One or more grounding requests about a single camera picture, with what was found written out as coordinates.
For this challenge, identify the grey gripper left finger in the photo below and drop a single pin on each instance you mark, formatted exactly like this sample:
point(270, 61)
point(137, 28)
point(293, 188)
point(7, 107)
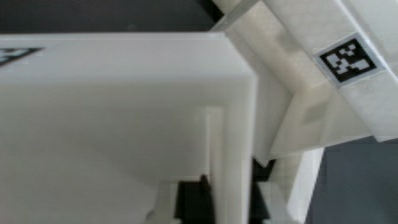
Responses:
point(183, 204)

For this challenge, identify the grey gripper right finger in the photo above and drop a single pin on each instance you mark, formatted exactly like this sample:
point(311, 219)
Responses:
point(266, 204)

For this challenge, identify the large white drawer housing box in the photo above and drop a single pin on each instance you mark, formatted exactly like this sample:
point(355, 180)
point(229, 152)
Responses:
point(126, 115)

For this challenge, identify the white drawer with knob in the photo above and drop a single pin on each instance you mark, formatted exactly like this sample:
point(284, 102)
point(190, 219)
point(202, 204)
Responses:
point(323, 44)

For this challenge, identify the white right barrier rail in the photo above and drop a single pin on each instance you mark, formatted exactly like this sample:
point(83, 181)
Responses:
point(298, 175)

